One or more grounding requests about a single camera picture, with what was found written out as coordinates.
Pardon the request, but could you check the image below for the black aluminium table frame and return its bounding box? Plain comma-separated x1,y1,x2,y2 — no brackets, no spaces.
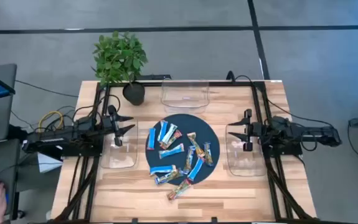
54,80,316,223

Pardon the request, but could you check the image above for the black bracket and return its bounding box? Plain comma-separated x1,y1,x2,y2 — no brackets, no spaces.
134,73,172,81

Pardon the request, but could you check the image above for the pale blue granola bar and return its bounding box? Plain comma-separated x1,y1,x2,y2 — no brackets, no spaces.
161,123,178,146

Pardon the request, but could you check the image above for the white box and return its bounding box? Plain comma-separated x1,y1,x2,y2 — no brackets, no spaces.
37,152,64,174

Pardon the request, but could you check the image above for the black floor cable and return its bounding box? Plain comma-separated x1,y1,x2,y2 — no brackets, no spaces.
15,79,80,98

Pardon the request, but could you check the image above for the gold blue granola bar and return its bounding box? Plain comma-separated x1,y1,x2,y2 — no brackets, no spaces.
203,142,214,167

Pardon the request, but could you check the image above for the clear plastic bin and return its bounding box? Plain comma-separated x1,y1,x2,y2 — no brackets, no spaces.
99,118,139,170
160,78,210,114
225,123,268,177

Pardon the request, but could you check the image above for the dark blue yellow granola bar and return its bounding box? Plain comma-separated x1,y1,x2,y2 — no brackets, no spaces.
154,169,184,186

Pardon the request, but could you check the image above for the black desk beam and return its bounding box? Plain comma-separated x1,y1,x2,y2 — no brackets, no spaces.
6,123,27,142

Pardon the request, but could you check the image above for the blue granola bar red end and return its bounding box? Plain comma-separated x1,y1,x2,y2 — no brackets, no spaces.
146,127,156,151
187,157,205,182

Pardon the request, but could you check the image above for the red yellow granola bar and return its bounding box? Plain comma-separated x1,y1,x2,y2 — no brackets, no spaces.
166,179,194,201

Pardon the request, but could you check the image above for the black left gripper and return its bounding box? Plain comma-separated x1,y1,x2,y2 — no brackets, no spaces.
101,105,136,147

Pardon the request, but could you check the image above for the round dark blue placemat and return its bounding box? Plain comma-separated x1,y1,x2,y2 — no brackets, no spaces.
144,113,220,187

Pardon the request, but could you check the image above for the light blue granola bar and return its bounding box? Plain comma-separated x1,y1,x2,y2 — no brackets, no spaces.
158,143,185,159

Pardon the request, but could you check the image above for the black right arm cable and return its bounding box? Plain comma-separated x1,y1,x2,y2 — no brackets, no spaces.
226,70,335,128

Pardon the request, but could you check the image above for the green snack bag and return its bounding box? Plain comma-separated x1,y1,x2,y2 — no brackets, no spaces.
149,164,177,176

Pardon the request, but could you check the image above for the orange gold granola bar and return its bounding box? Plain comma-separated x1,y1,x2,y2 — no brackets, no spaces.
187,132,205,158

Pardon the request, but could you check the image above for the yellow cable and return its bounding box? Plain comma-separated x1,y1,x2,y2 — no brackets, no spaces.
37,110,65,133

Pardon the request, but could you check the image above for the green plant in black pot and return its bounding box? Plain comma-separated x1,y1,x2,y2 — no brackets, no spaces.
91,30,149,106

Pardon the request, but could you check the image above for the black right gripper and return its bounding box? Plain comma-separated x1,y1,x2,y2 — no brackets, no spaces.
227,108,264,152

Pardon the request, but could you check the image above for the blue white granola bar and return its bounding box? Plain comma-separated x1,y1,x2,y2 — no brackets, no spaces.
157,119,169,142

